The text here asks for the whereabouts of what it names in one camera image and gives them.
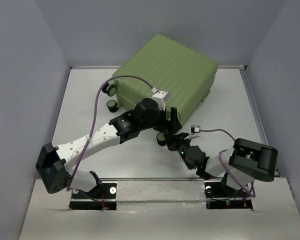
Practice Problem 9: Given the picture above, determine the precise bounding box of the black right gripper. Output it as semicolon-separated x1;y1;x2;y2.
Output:
162;132;192;170

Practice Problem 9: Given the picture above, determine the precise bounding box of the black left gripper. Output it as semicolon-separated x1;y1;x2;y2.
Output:
139;105;182;134

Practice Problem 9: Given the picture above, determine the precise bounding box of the light green hard suitcase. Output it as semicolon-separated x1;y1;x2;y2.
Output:
101;34;218;127

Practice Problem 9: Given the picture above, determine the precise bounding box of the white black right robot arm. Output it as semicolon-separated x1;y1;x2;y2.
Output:
163;129;279;198

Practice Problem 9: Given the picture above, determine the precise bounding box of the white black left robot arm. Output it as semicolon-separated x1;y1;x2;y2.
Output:
35;98;182;198

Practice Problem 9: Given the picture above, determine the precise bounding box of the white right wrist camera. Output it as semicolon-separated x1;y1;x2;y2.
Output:
185;125;201;140

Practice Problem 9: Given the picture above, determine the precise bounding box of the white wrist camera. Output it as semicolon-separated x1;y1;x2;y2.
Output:
185;125;201;140
150;87;171;111

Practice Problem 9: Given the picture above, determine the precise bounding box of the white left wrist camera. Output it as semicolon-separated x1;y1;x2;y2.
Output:
150;87;171;111

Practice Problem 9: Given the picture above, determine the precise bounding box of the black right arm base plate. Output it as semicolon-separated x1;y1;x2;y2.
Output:
204;180;253;210

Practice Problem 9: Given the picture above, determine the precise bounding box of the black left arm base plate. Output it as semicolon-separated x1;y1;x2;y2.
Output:
69;181;118;211

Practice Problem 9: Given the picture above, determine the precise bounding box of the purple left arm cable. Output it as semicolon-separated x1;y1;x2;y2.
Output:
66;74;157;192

